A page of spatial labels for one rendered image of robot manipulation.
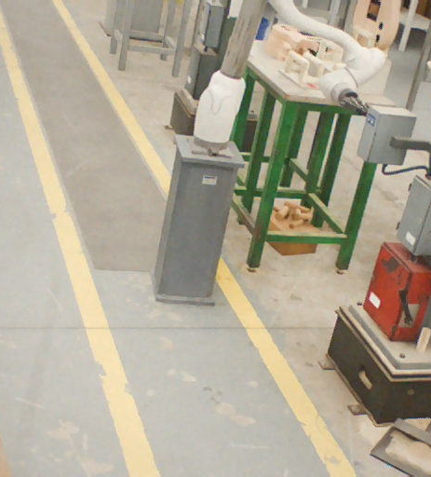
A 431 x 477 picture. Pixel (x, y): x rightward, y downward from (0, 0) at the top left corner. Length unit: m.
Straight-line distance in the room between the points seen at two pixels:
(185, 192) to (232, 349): 0.69
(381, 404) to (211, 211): 1.09
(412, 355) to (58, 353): 1.37
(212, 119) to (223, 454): 1.38
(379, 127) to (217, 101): 0.73
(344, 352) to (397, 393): 0.36
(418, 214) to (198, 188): 0.97
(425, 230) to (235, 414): 0.98
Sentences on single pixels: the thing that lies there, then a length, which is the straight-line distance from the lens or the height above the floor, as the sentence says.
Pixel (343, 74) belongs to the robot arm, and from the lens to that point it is 3.67.
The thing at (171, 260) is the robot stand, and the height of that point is 0.21.
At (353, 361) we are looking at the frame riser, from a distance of 3.63.
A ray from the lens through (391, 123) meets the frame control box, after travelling 3.33.
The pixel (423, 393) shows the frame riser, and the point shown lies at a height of 0.15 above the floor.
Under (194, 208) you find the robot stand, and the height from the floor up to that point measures 0.47.
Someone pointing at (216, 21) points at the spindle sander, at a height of 0.83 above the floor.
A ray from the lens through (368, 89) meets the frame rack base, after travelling 4.33.
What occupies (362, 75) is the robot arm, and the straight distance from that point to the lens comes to 3.68.
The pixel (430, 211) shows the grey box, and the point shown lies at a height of 0.85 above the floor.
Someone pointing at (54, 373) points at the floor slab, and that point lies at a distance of 3.37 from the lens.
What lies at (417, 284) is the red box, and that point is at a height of 0.57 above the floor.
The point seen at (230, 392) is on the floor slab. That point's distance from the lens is 3.43.
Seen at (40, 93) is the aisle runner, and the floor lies 0.00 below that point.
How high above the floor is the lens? 1.93
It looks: 25 degrees down
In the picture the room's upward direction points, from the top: 12 degrees clockwise
